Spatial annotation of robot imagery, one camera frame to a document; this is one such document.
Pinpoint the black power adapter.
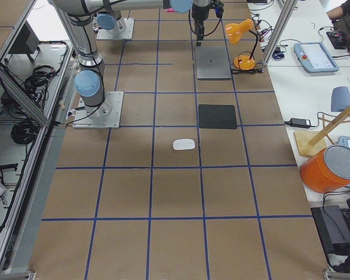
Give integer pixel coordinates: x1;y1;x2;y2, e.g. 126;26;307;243
284;118;315;129

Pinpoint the grey rounded pad object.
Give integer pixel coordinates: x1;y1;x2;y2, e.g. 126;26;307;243
330;86;350;112

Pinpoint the black box device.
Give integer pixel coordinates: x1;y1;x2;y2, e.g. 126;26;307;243
311;205;350;256

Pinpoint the white computer mouse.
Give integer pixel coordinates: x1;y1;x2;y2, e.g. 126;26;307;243
173;138;195;151

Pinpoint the orange cylindrical container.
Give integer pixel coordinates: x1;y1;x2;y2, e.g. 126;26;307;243
300;145;350;194

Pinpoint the blue grey teach pendant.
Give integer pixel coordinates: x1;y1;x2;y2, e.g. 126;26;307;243
293;42;339;74

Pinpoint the silver closed laptop notebook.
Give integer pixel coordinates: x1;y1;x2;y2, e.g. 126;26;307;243
195;45;231;81

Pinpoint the black mousepad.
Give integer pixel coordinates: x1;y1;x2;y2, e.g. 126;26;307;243
198;104;237;130

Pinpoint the wooden stand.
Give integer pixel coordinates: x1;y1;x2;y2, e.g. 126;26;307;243
294;106;350;157

